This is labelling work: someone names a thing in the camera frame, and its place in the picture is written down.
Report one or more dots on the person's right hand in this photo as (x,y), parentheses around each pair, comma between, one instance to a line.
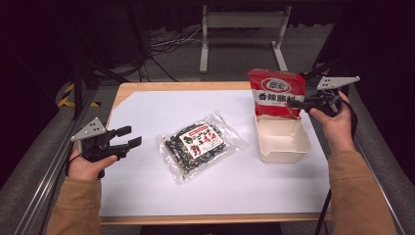
(341,130)

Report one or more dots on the black tripod stand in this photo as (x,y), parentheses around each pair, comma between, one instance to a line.
(342,70)
(77,88)

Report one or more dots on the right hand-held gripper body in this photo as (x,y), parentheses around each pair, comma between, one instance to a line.
(328,101)

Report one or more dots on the white plastic container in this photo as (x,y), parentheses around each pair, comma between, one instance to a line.
(284,140)

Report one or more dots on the aluminium rail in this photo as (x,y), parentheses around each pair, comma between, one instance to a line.
(42,182)
(391,202)

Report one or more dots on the red seasoning packet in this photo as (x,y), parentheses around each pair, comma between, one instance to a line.
(277,88)

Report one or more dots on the white paper sheet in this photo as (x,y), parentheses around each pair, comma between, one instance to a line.
(195,189)

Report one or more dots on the person's left hand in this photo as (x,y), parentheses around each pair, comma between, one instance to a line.
(84,168)

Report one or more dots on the yellow and black hazard tape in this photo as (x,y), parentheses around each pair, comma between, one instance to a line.
(65,98)

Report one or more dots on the clear bag of dark spices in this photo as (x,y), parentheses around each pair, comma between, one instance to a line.
(199,145)

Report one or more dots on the white metal stand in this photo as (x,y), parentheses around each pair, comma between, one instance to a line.
(243,19)

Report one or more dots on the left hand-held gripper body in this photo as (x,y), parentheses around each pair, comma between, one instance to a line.
(98,148)

